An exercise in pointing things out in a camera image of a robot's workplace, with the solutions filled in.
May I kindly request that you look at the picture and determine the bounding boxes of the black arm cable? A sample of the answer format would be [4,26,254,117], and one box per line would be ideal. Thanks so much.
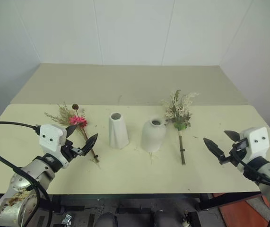
[0,121,54,227]
[233,141,270,192]

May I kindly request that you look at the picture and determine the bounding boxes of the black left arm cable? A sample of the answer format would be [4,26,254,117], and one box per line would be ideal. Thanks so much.
[0,121,54,227]

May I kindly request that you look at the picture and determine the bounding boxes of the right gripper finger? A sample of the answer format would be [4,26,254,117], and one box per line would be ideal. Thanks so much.
[223,130,240,142]
[203,138,226,160]

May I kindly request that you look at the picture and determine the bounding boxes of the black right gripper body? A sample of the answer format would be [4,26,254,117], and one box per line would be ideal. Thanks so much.
[219,141,247,167]

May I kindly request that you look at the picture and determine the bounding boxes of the black table frame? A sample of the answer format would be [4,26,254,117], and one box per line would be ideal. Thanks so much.
[47,192,263,227]

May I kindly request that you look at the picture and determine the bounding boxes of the small metal clamp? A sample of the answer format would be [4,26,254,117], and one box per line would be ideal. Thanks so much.
[61,212,73,227]

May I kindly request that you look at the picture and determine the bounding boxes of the pink dried flower bouquet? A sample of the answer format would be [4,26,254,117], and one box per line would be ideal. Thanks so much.
[44,103,101,166]

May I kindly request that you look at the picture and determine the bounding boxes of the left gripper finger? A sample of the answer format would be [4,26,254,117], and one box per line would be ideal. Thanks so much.
[66,125,78,138]
[81,133,99,156]

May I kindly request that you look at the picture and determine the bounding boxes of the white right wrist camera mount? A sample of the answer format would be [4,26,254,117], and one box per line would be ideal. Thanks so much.
[239,127,269,164]

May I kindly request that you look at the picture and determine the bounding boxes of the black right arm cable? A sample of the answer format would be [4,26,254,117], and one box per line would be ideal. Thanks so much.
[233,141,270,192]

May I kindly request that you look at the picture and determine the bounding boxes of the round white ceramic vase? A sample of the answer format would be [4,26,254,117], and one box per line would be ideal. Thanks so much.
[140,114,169,153]

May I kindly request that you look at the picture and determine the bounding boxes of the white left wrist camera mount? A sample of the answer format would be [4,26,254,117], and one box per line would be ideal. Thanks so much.
[39,123,70,169]

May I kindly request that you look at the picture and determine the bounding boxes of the white dried flower bouquet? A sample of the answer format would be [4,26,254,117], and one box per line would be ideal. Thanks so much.
[160,89,200,166]

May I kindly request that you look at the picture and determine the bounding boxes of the tall twisted white vase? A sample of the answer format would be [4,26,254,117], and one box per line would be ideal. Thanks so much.
[108,112,130,149]

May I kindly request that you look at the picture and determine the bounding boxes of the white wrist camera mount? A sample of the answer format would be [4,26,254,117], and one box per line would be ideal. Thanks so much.
[239,127,269,164]
[39,123,70,169]

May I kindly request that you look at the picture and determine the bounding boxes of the dark rounded shape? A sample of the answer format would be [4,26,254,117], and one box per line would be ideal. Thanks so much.
[96,211,115,227]

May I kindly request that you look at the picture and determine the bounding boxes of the orange floor mat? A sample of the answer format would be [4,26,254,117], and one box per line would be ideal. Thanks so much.
[211,192,270,227]

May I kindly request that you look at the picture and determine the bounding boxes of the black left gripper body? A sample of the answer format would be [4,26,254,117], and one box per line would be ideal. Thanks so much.
[61,139,83,164]

